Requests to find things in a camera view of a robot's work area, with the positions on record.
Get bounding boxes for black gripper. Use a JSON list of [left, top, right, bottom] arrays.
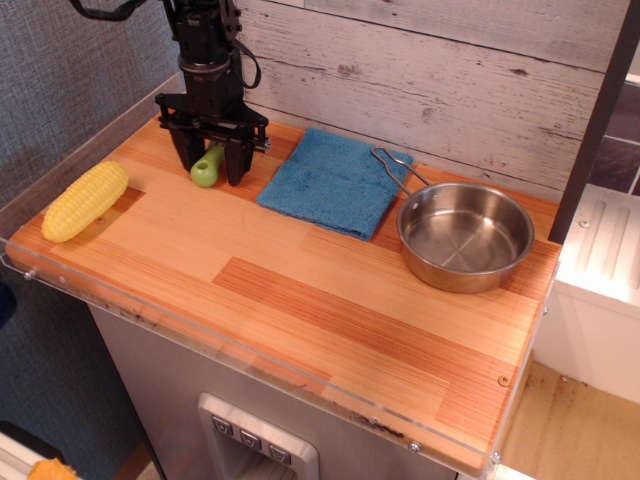
[[155, 67, 270, 186]]

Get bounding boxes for green handled grey spatula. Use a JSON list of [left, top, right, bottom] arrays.
[[190, 145, 225, 188]]

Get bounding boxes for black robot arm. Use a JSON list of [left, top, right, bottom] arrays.
[[156, 1, 269, 185]]

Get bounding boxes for blue rag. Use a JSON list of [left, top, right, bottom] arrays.
[[257, 128, 406, 241]]

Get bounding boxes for silver pot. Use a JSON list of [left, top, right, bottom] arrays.
[[371, 147, 535, 294]]

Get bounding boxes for yellow toy corn cob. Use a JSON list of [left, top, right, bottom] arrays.
[[41, 161, 129, 243]]

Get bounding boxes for grey toy fridge cabinet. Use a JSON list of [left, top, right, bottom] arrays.
[[90, 307, 457, 479]]

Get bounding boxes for silver dispenser panel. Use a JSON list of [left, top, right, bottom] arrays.
[[198, 393, 320, 479]]

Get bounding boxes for orange object bottom left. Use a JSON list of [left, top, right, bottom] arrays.
[[27, 459, 79, 480]]

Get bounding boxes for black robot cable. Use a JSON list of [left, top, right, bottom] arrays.
[[68, 0, 263, 91]]

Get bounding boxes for dark right shelf post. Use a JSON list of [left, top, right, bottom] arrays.
[[548, 0, 639, 244]]

